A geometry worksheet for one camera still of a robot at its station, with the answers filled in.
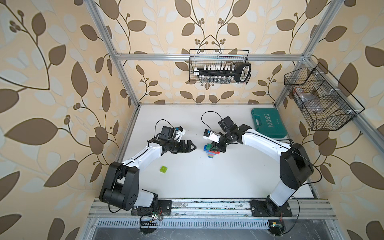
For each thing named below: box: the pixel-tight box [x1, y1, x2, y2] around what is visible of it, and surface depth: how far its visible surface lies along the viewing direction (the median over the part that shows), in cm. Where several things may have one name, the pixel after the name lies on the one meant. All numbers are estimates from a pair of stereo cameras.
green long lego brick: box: [206, 143, 217, 151], surface depth 86 cm
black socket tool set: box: [193, 62, 251, 84], surface depth 86 cm
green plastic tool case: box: [251, 108, 288, 139], surface depth 104 cm
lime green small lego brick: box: [159, 165, 168, 174], surface depth 88 cm
